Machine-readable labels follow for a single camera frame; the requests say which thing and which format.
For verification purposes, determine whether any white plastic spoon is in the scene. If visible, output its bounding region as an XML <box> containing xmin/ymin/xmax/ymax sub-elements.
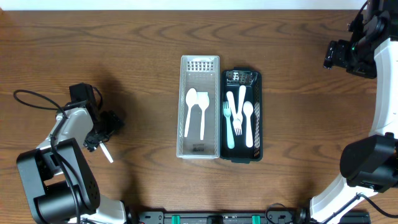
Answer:
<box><xmin>198</xmin><ymin>92</ymin><xmax>210</xmax><ymax>141</ymax></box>
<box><xmin>99</xmin><ymin>142</ymin><xmax>114</xmax><ymax>163</ymax></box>
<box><xmin>184</xmin><ymin>88</ymin><xmax>197</xmax><ymax>138</ymax></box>

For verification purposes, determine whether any pale blue plastic fork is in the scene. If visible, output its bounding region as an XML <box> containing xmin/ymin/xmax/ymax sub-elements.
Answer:
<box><xmin>223</xmin><ymin>101</ymin><xmax>235</xmax><ymax>149</ymax></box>

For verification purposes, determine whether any white plastic fork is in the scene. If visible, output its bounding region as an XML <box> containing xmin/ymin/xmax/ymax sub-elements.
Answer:
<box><xmin>226</xmin><ymin>91</ymin><xmax>242</xmax><ymax>136</ymax></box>
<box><xmin>243</xmin><ymin>101</ymin><xmax>254</xmax><ymax>148</ymax></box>
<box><xmin>237</xmin><ymin>85</ymin><xmax>246</xmax><ymax>123</ymax></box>

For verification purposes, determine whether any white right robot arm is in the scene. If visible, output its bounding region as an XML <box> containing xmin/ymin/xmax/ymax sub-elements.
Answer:
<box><xmin>296</xmin><ymin>1</ymin><xmax>397</xmax><ymax>223</ymax></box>

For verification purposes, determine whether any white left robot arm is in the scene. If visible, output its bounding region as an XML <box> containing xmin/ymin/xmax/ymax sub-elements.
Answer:
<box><xmin>16</xmin><ymin>108</ymin><xmax>127</xmax><ymax>223</ymax></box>

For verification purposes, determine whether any clear perforated plastic basket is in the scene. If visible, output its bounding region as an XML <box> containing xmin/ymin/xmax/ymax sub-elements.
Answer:
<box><xmin>176</xmin><ymin>55</ymin><xmax>221</xmax><ymax>159</ymax></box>

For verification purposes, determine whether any black perforated plastic basket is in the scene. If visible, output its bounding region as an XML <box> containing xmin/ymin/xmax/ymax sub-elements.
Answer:
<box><xmin>220</xmin><ymin>67</ymin><xmax>263</xmax><ymax>164</ymax></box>

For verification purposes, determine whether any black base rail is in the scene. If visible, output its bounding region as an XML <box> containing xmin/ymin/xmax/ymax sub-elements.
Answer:
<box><xmin>124</xmin><ymin>202</ymin><xmax>371</xmax><ymax>224</ymax></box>

